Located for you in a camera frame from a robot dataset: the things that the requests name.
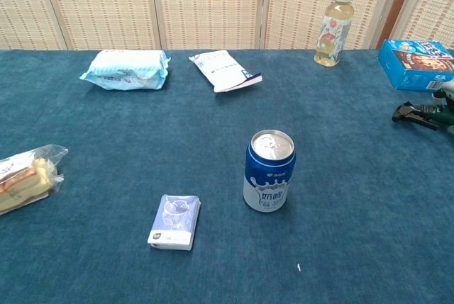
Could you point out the green spray bottle black trigger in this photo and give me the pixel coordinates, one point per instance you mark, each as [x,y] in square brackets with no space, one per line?
[420,111]

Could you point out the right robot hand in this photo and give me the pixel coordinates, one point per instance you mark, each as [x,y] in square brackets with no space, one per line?
[446,93]

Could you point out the blue felt table cover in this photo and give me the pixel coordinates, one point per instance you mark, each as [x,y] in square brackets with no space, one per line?
[142,134]

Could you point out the white snack bag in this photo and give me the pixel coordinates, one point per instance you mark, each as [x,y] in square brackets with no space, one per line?
[225,70]

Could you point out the yellow tea bottle white cap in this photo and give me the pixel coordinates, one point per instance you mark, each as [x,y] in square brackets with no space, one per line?
[332,34]

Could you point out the bamboo folding screen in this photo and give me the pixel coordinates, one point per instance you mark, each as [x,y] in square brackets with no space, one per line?
[209,6]

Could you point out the blue cookie box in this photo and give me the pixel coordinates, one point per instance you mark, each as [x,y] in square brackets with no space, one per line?
[408,66]

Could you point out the brown wooden post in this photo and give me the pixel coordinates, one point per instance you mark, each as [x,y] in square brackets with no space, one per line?
[399,3]

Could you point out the plastic wrapped cake slices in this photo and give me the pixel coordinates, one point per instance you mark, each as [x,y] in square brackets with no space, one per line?
[25,180]

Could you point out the light blue wet wipes pack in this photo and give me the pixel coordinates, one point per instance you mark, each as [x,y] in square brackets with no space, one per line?
[126,68]

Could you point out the blue white drink can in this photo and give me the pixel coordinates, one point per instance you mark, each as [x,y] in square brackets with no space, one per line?
[268,176]

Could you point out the purple pocket tissue pack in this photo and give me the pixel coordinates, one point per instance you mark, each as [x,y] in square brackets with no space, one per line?
[174,220]

